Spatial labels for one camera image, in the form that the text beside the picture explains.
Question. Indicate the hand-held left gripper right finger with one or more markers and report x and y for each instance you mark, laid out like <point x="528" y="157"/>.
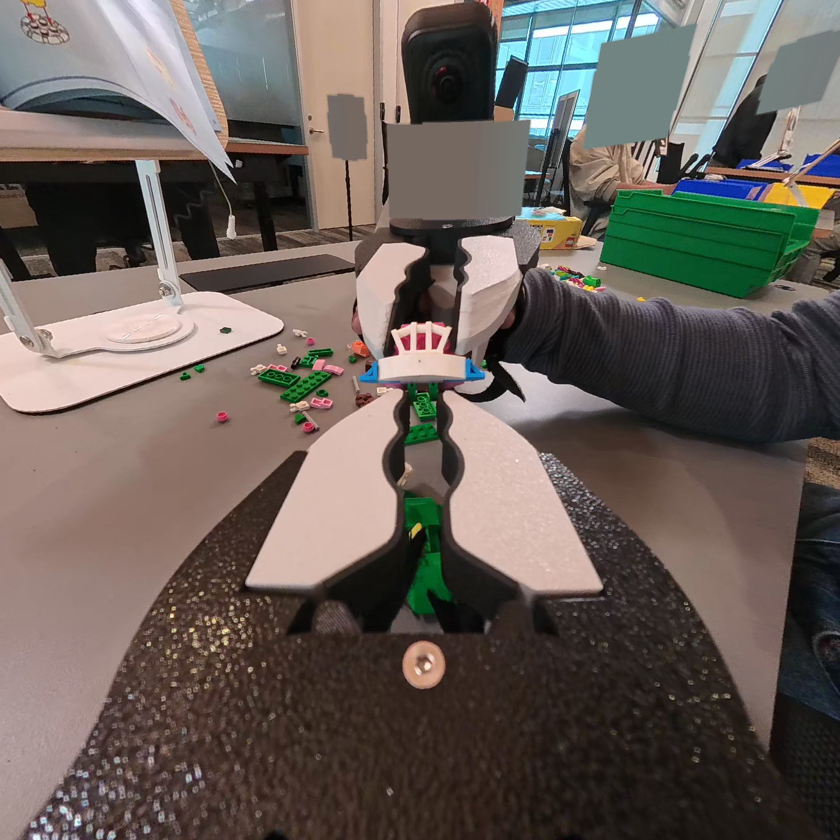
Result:
<point x="518" y="518"/>

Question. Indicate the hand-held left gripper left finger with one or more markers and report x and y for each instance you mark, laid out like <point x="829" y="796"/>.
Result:
<point x="341" y="518"/>

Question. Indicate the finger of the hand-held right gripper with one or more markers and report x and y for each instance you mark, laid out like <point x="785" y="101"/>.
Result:
<point x="380" y="295"/>
<point x="492" y="282"/>

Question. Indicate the white and magenta lego assembly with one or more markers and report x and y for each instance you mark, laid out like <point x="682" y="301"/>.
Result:
<point x="420" y="367"/>

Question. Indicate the person's right forearm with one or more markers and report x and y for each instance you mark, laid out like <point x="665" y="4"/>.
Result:
<point x="656" y="354"/>

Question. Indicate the yellow lego box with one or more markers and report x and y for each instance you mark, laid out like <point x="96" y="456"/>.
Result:
<point x="558" y="233"/>

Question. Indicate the pile of colourful lego bricks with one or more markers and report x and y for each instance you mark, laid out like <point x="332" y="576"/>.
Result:
<point x="577" y="279"/>

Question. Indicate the orange lego piece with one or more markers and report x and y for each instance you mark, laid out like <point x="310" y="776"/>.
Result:
<point x="360" y="348"/>

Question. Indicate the green lego base model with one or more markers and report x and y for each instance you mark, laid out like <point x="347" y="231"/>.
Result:
<point x="423" y="518"/>

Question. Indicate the lime green lego piece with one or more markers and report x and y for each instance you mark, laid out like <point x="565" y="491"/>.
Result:
<point x="423" y="405"/>

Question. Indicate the green lego plate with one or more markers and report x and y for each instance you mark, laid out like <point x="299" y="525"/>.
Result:
<point x="423" y="433"/>
<point x="305" y="387"/>
<point x="279" y="377"/>

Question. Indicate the scattered small lego pieces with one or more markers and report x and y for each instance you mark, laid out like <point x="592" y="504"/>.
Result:
<point x="321" y="401"/>

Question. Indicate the lego instruction booklet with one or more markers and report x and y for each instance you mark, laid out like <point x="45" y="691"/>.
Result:
<point x="98" y="59"/>

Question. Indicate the black tripod pole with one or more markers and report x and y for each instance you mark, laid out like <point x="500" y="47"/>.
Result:
<point x="349" y="197"/>

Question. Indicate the black table mat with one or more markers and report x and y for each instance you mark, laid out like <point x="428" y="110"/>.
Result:
<point x="262" y="272"/>

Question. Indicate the stacked green plastic bins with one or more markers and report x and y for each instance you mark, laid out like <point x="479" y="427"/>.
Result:
<point x="695" y="243"/>

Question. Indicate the white book stand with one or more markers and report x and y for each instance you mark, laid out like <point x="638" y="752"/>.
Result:
<point x="216" y="321"/>

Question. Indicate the wooden topped desk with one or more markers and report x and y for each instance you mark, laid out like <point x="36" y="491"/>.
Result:
<point x="275" y="149"/>

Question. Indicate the blue plastic bin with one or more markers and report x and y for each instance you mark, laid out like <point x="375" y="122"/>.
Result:
<point x="715" y="187"/>

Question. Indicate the yellow plastic bin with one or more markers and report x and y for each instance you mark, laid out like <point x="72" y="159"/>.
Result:
<point x="804" y="195"/>

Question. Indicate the person's blue jeans leg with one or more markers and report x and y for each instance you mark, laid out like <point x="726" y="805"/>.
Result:
<point x="817" y="590"/>

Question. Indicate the cardboard box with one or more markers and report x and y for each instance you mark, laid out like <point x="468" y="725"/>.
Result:
<point x="13" y="210"/>

